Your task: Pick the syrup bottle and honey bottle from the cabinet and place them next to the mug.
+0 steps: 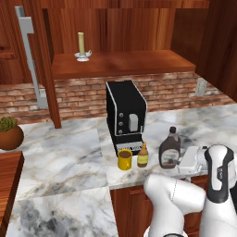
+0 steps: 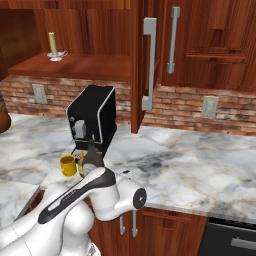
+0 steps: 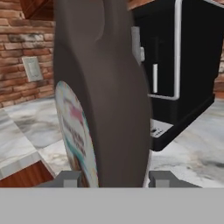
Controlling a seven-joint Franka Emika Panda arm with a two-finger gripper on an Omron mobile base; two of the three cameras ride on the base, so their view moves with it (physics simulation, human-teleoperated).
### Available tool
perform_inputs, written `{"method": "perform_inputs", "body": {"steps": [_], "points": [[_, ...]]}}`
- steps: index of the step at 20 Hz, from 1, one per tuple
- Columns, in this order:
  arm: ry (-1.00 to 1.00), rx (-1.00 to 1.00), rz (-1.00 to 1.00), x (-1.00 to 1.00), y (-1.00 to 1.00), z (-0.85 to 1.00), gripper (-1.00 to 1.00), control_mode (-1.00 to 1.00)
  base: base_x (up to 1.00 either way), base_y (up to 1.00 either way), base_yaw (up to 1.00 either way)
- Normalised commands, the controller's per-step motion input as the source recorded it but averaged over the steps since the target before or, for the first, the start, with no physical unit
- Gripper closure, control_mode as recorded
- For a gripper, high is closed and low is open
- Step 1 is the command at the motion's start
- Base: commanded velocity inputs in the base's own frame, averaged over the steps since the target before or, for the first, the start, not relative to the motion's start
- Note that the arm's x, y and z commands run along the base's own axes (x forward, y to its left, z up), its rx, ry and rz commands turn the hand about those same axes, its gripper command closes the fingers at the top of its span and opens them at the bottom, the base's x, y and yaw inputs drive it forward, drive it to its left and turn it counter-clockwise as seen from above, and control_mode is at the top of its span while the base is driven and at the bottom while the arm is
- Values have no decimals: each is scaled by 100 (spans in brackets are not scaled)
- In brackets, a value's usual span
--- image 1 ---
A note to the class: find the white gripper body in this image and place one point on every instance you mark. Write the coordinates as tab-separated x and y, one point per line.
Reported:
191	160

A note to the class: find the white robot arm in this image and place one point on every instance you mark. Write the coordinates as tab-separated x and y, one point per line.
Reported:
172	200

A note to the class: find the brown syrup bottle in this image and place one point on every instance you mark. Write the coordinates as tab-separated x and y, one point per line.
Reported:
169	151

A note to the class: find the small honey bottle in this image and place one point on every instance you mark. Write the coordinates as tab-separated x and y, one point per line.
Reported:
142	157

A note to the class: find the yellow mug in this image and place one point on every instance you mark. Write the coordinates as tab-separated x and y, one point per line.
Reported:
125	162

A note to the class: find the wooden base cabinet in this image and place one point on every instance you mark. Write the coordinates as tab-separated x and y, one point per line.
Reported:
129	209

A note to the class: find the wooden cabinet door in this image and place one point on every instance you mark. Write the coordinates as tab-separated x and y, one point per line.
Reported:
46	61
216	46

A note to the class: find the black coffee machine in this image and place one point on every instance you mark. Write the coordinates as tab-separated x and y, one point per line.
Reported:
123	105

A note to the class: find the candle in white holder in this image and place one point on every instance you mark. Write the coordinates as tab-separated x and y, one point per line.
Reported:
81	46

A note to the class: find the green plant in brown pot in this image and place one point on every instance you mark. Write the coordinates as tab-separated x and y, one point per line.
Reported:
9	135

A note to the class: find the wooden side counter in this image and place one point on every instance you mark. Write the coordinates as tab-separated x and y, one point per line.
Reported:
7	185

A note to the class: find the white wall outlet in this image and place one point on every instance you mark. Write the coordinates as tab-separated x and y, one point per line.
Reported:
201	87

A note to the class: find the open wooden wall cabinet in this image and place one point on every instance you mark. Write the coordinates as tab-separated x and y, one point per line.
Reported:
123	63

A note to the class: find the closed wooden wall cabinet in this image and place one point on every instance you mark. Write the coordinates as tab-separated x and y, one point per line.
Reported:
12	40

